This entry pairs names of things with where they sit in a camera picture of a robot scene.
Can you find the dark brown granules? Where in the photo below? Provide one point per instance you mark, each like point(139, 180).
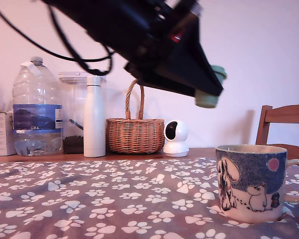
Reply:
point(72, 145)

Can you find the grey scoop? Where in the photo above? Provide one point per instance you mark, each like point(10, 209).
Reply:
point(77, 124)

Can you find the clear lidded storage container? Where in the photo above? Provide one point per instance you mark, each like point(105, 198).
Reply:
point(74, 99)

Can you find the wooden chair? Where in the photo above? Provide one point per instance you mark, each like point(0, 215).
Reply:
point(262, 127)

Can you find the illustrated blue ceramic mug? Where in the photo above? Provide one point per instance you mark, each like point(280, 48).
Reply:
point(251, 179)

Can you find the white insulated bottle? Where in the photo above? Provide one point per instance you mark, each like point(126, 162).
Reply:
point(94, 119)

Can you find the paw print tablecloth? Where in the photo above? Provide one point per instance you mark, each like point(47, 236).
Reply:
point(139, 199)

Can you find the small white round camera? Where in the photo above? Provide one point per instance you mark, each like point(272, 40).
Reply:
point(179, 134)

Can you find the large clear water bottle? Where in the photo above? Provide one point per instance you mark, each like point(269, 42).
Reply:
point(35, 99)

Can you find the white cardboard box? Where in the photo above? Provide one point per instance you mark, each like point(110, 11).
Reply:
point(2, 134)

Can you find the green coffee capsule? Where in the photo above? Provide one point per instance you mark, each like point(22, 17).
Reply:
point(205, 100)

